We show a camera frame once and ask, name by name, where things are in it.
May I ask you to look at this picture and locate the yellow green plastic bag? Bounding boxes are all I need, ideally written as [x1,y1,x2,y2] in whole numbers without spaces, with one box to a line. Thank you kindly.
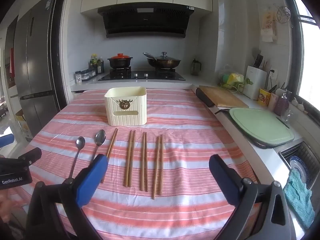
[219,65,247,90]

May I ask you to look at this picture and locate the printed cardboard box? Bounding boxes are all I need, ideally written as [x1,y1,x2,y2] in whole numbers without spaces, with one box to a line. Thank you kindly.
[15,115,34,140]

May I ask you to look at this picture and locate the glass wok lid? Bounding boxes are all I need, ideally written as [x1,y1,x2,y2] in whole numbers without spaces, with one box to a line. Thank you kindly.
[148,52,181,63]

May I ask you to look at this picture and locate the white knife holder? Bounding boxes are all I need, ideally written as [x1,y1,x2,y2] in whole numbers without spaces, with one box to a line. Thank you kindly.
[244,54,272,100]

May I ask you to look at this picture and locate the large metal spoon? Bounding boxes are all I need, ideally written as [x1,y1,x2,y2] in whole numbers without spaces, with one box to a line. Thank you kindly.
[90,129,106,162]

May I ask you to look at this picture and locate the black wok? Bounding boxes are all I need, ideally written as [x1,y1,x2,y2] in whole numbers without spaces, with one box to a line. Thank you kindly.
[143,52,181,70]

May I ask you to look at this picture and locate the black gas stove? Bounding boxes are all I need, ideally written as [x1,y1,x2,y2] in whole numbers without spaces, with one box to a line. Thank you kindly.
[98,67,186,82]

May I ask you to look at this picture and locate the black dish rack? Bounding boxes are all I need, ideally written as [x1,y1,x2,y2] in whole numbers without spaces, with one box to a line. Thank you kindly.
[279,141,320,190]

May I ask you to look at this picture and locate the window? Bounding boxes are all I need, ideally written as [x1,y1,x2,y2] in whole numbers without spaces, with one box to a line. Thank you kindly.
[287,0,320,110]

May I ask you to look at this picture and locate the blue white plate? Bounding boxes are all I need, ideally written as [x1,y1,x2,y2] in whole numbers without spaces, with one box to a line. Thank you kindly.
[290,156,310,183]

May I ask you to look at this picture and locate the hanging printed oven mitt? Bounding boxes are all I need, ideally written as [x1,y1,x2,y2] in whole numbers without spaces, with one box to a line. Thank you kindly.
[260,6,278,42]

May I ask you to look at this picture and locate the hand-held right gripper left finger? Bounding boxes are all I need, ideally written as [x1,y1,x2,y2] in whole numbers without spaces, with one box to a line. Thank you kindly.
[25,154,109,240]

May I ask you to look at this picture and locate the black clay pot red lid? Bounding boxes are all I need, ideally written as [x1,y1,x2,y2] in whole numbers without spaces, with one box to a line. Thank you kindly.
[107,53,133,69]

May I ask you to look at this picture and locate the garlic bulbs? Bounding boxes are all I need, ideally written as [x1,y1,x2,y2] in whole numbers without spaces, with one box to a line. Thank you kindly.
[291,97,305,111]

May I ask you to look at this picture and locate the black range hood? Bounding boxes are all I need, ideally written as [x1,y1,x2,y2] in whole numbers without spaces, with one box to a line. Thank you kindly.
[97,5,195,39]

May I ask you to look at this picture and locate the pink cup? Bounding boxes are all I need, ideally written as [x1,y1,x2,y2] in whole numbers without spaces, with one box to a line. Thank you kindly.
[268,92,279,110]

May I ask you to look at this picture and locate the teal dish cloth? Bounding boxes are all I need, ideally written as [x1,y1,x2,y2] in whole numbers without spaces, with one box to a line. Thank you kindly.
[284,169,316,229]

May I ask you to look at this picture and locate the black rimmed tray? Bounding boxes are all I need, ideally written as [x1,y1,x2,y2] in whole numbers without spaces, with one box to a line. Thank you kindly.
[214,108,303,150]

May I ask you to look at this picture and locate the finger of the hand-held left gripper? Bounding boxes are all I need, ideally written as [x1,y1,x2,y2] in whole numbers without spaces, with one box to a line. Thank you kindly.
[0,133,15,148]
[18,147,42,167]

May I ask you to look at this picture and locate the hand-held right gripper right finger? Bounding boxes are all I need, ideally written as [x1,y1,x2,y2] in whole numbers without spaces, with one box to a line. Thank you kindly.
[209,154,297,240]

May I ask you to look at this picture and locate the cream utensil holder box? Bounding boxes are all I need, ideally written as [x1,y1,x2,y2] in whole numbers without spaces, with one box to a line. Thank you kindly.
[104,87,147,127]

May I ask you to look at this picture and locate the wooden cutting board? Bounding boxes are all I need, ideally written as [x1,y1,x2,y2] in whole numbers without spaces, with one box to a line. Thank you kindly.
[199,85,249,108]

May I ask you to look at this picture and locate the small metal spoon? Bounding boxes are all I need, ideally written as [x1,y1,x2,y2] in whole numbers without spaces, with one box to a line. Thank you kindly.
[68,136,86,180]

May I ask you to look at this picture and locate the seasoning jar set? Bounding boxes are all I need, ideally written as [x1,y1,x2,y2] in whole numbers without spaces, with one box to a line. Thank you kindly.
[81,67,98,81]

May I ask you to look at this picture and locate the clear drinking glass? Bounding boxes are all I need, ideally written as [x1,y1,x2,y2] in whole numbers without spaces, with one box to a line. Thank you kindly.
[281,109,293,123]

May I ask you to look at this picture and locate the hanging wire trivet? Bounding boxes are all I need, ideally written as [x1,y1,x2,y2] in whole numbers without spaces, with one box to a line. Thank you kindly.
[274,4,292,27]

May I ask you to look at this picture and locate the grey refrigerator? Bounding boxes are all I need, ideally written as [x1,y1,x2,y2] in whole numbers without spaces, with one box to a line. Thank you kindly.
[14,0,60,140]

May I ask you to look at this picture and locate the pink striped cloth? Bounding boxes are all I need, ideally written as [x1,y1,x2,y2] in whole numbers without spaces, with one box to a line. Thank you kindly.
[5,87,260,240]

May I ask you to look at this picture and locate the glass french press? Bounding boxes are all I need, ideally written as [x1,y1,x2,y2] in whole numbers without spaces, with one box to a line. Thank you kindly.
[191,59,202,76]

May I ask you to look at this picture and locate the green cutting board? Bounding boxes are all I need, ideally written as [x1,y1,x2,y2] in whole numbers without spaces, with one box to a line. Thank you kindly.
[229,107,295,147]

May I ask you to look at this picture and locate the yellow printed box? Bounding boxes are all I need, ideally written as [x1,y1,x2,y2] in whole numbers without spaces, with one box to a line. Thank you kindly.
[258,88,272,105]

